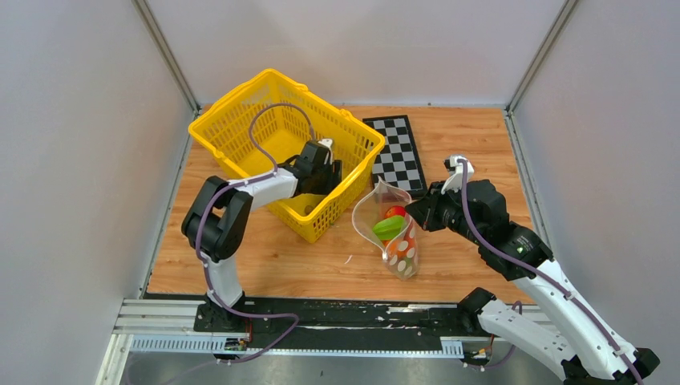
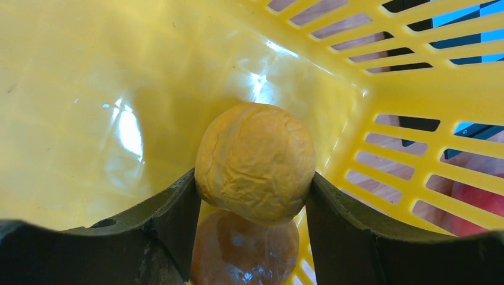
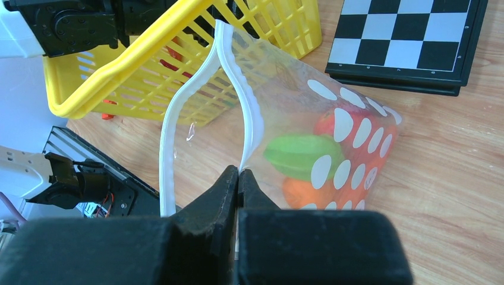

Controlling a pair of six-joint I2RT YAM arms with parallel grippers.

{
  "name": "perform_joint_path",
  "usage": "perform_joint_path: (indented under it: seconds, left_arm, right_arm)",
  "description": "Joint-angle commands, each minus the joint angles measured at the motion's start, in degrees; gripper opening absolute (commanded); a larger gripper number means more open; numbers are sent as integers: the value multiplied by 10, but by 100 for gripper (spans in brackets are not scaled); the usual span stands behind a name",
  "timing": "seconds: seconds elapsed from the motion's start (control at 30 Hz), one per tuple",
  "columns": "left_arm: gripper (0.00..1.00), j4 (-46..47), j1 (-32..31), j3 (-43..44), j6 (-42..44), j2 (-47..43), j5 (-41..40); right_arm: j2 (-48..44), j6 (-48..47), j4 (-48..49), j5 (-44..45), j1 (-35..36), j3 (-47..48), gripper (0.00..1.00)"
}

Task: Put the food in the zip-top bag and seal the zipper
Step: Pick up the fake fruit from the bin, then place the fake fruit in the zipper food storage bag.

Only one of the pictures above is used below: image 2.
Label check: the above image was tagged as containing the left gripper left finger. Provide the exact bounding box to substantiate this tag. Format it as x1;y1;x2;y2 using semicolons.
1;170;201;284

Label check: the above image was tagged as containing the red apple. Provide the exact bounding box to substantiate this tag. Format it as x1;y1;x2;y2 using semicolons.
446;182;503;237

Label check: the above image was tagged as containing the yellow lemon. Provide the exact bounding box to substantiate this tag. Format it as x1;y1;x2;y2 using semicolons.
194;102;316;226

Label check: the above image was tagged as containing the yellow plastic basket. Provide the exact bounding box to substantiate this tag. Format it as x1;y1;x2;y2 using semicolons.
1;1;503;284

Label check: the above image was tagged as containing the brown kiwi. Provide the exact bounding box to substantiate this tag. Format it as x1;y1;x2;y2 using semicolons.
190;210;300;284

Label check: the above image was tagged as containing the black white checkerboard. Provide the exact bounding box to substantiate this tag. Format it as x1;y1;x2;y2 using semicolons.
383;0;503;140

